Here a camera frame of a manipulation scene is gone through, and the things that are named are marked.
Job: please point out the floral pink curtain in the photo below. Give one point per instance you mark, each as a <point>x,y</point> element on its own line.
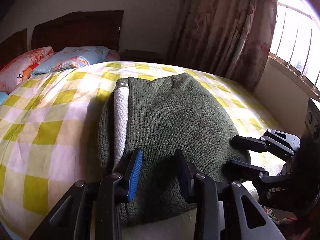
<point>227,38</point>

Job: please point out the blue floral pillow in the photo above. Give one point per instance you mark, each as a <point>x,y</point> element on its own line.
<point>72,57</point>

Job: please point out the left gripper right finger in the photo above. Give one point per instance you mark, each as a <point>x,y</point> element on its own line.
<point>224,211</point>

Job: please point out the dark wooden nightstand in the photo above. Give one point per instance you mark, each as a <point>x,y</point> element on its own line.
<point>141,56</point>

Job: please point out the window metal bars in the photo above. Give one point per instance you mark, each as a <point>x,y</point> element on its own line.
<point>295,43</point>

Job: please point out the yellow checkered bed sheet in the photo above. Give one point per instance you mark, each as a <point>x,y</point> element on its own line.
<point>49,132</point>

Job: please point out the dark wooden headboard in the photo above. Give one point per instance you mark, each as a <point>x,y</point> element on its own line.
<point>77,29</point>

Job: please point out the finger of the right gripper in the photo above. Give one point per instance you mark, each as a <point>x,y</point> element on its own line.
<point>280,144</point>
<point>235,170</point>

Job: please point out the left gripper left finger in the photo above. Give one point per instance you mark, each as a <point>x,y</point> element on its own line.
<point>87,204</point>

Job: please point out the pink floral pillow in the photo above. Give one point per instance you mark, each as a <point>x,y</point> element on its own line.
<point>20,68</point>

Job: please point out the green white knit sweater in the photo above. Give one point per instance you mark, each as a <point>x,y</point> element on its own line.
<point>159,117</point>

